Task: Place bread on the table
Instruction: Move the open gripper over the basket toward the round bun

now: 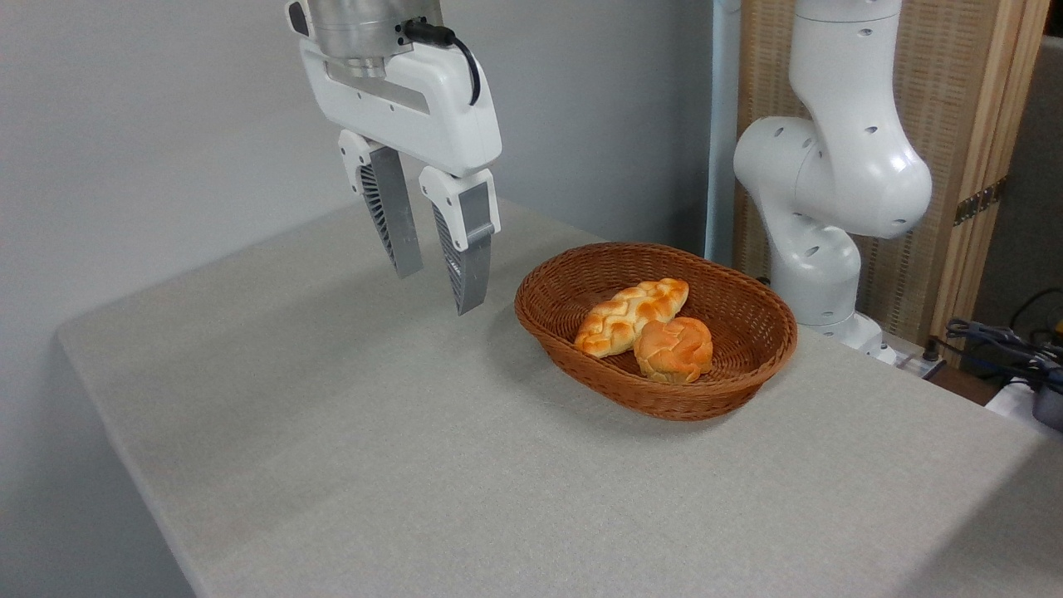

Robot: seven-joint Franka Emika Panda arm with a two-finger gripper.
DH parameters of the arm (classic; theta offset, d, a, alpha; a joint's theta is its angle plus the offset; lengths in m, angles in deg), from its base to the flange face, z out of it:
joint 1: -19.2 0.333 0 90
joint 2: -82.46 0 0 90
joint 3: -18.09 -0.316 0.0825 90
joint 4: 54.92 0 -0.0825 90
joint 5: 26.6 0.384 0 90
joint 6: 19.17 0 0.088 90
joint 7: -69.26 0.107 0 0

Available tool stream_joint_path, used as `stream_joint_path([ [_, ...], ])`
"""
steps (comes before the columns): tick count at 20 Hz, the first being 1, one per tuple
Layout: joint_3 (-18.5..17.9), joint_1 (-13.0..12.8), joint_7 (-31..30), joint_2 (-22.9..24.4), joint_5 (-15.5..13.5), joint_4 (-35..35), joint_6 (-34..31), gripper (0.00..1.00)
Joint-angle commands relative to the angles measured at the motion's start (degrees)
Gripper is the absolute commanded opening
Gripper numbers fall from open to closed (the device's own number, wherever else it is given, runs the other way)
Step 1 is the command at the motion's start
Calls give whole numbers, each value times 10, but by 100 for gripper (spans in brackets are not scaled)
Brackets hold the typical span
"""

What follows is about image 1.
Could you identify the round orange bread bun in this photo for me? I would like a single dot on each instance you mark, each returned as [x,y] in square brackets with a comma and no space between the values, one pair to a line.
[674,350]

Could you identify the brass screen hinge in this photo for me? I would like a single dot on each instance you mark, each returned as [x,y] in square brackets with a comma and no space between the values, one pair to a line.
[980,202]

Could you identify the white cloth-like object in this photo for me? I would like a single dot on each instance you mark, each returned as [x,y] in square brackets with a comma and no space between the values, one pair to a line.
[1009,403]

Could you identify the brown wicker basket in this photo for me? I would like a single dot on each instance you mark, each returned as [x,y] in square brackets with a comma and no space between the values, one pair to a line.
[731,332]

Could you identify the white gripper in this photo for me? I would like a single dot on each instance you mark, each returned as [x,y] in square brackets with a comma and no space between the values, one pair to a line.
[415,116]

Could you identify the long braided bread loaf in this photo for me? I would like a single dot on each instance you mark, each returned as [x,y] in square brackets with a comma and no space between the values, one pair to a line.
[627,317]

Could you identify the pale vertical pole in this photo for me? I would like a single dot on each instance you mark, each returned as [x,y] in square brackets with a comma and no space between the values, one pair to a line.
[722,124]

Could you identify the dark grey device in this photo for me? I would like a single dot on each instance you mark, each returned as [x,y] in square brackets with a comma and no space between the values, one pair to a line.
[1050,407]

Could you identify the wooden folding screen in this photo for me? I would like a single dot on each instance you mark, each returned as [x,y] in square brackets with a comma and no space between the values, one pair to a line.
[947,100]

